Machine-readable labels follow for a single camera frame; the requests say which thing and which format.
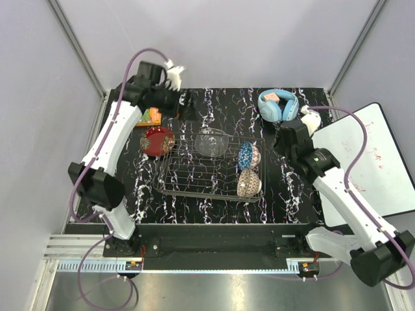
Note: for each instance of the red floral plate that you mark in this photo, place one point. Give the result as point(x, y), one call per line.
point(157, 141)

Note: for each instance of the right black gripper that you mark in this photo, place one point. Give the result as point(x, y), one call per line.
point(279, 140)

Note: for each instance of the blue triangle pattern bowl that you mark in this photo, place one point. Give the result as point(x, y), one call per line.
point(249, 156)

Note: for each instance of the clear glass bowl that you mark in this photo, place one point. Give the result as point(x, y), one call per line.
point(211, 142)

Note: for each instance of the pink cube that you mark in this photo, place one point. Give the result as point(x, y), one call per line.
point(271, 97)

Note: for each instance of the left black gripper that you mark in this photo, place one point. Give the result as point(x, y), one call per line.
point(174, 111)

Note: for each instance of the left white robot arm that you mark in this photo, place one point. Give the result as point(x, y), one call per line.
point(153, 86)

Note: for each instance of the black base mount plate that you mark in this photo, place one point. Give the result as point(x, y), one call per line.
point(160, 240)

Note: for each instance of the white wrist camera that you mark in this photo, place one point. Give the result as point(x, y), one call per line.
point(174, 75)
point(311, 119)

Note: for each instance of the white whiteboard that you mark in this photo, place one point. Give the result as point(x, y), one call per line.
point(380, 175)

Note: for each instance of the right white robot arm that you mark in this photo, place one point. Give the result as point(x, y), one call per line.
point(376, 249)

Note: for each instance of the beige patterned bowl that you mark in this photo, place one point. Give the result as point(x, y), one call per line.
point(248, 184)

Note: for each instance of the orange book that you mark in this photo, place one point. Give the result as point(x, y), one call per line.
point(151, 117)

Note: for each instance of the light blue headphones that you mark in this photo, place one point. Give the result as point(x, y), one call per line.
point(285, 110)

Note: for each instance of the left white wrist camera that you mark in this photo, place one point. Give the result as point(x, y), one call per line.
point(174, 75)

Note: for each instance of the wire dish rack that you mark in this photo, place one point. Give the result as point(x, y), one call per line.
point(185, 172)

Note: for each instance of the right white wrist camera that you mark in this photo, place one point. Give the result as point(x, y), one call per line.
point(311, 119)

